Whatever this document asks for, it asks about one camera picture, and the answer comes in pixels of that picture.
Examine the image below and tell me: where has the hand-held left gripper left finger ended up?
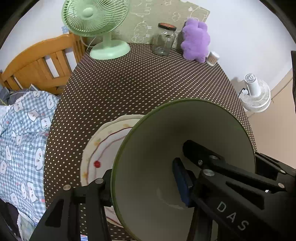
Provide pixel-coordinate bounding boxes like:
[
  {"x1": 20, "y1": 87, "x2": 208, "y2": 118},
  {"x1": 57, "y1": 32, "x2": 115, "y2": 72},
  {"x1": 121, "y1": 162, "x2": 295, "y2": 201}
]
[{"x1": 29, "y1": 169, "x2": 114, "y2": 241}]

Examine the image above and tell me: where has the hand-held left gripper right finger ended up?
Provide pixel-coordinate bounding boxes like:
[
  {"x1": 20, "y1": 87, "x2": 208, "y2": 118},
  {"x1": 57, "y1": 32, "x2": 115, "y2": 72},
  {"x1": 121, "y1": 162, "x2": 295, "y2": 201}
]
[{"x1": 172, "y1": 158, "x2": 219, "y2": 241}]

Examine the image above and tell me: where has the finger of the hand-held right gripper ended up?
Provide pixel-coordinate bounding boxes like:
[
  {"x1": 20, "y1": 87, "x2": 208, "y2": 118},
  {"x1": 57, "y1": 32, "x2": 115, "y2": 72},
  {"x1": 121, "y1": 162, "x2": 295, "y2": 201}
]
[
  {"x1": 255, "y1": 152, "x2": 296, "y2": 193},
  {"x1": 182, "y1": 140, "x2": 287, "y2": 192}
]

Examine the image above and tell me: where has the red patterned deep plate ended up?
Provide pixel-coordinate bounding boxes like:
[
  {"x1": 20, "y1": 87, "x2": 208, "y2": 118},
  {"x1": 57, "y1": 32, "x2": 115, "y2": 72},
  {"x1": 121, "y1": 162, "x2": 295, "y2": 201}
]
[{"x1": 81, "y1": 126, "x2": 139, "y2": 230}]

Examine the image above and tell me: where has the grey patterned ceramic bowl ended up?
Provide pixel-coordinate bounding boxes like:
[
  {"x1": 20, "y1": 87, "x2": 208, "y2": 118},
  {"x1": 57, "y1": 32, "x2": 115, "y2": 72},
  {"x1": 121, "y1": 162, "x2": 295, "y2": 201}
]
[{"x1": 110, "y1": 98, "x2": 257, "y2": 241}]

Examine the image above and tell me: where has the scalloped yellow floral plate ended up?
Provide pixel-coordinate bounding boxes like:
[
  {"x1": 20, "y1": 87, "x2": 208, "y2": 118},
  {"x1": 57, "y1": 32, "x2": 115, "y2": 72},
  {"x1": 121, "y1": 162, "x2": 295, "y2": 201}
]
[{"x1": 88, "y1": 118, "x2": 142, "y2": 149}]

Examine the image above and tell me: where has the white fan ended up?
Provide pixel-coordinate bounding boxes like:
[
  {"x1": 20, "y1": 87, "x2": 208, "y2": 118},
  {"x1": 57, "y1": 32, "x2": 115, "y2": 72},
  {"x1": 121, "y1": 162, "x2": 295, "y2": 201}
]
[{"x1": 239, "y1": 73, "x2": 271, "y2": 113}]

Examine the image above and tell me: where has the beige door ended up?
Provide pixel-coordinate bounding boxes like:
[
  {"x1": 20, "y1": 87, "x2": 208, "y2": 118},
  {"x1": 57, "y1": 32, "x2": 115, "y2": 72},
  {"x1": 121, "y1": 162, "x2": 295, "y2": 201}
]
[{"x1": 270, "y1": 67, "x2": 296, "y2": 112}]

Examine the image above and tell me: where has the blue checked printed blanket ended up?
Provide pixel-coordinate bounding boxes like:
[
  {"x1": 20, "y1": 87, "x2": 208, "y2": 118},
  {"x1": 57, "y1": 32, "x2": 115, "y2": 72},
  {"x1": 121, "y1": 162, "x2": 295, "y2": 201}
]
[{"x1": 0, "y1": 90, "x2": 60, "y2": 241}]

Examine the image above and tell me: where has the cotton swab container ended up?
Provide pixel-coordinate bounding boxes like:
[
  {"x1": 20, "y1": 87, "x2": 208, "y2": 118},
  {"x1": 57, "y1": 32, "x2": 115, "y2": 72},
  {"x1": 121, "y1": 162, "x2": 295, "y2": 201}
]
[{"x1": 206, "y1": 51, "x2": 220, "y2": 67}]

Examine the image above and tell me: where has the purple plush toy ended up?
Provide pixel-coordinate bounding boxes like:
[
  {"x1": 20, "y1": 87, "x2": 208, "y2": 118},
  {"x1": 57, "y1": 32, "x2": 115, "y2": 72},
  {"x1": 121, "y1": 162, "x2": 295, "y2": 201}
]
[{"x1": 180, "y1": 19, "x2": 211, "y2": 63}]

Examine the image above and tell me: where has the glass jar with brown lid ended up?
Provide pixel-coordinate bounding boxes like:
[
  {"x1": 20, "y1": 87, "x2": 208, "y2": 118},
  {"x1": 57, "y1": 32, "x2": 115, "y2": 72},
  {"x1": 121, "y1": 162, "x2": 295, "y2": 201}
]
[{"x1": 152, "y1": 23, "x2": 177, "y2": 56}]

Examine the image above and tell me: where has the grey striped cloth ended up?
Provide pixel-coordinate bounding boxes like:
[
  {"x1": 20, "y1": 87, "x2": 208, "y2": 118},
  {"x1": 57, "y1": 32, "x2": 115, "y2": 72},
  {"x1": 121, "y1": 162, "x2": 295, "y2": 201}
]
[{"x1": 0, "y1": 83, "x2": 35, "y2": 106}]

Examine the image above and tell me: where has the green patterned board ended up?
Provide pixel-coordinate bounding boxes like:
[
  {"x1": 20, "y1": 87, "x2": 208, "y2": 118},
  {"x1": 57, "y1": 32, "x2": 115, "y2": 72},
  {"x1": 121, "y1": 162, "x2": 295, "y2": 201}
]
[{"x1": 113, "y1": 0, "x2": 210, "y2": 44}]

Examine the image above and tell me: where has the green desk fan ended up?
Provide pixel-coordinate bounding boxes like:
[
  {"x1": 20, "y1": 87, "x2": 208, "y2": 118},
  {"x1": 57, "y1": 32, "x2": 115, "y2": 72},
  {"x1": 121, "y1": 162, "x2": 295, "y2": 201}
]
[{"x1": 61, "y1": 0, "x2": 131, "y2": 60}]

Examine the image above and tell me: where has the white fan cord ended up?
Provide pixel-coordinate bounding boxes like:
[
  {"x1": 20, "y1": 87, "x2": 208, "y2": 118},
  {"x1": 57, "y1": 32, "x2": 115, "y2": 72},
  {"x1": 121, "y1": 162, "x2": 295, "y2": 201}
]
[{"x1": 80, "y1": 37, "x2": 96, "y2": 48}]

